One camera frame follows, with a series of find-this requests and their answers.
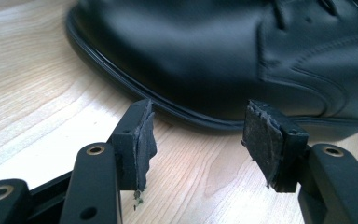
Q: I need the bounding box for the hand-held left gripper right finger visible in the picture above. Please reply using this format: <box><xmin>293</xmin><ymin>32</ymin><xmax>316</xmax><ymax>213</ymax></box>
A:
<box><xmin>241</xmin><ymin>99</ymin><xmax>310</xmax><ymax>193</ymax></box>

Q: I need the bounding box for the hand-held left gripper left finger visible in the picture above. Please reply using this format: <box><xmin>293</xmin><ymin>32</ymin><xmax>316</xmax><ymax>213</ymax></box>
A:
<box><xmin>110</xmin><ymin>98</ymin><xmax>158</xmax><ymax>191</ymax></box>

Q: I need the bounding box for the black leather shoe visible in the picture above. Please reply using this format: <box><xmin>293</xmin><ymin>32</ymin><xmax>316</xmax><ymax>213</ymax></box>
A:
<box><xmin>64</xmin><ymin>0</ymin><xmax>358</xmax><ymax>143</ymax></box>

